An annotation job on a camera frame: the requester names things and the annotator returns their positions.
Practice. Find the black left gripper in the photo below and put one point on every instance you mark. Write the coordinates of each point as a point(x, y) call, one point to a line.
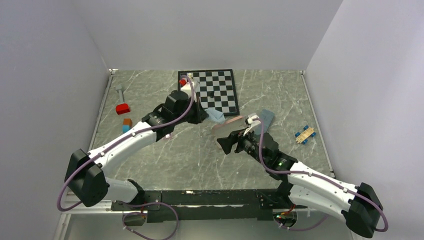
point(200, 114)

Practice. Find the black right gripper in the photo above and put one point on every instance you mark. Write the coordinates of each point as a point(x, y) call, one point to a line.
point(227, 144)

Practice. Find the pink glasses case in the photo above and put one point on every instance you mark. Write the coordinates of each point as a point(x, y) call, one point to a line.
point(223, 130)

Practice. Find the small blue cleaning cloth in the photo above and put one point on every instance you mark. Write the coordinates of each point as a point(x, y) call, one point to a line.
point(215, 115)

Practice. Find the grey glasses case green lining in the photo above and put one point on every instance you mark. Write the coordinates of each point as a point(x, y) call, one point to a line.
point(267, 118)

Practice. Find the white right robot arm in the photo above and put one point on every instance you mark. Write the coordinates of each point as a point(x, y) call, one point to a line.
point(358, 206)

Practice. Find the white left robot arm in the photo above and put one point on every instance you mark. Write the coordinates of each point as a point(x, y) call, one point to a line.
point(86, 175)

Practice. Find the black and white chessboard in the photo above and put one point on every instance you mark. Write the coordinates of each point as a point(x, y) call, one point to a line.
point(222, 83)

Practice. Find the orange and blue toy block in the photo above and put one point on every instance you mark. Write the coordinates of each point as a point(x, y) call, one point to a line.
point(126, 125)

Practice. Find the grey toy hammer red head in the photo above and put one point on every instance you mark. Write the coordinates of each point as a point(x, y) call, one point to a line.
point(122, 107)

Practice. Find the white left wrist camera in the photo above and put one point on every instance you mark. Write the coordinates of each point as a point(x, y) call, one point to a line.
point(189, 85)

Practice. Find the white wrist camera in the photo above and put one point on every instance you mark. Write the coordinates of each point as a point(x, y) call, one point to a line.
point(189, 85)
point(252, 121)

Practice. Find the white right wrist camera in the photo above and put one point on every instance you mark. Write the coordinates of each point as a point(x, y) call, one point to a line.
point(252, 121)

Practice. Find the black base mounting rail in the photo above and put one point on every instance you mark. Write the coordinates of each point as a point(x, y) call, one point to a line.
point(187, 205)

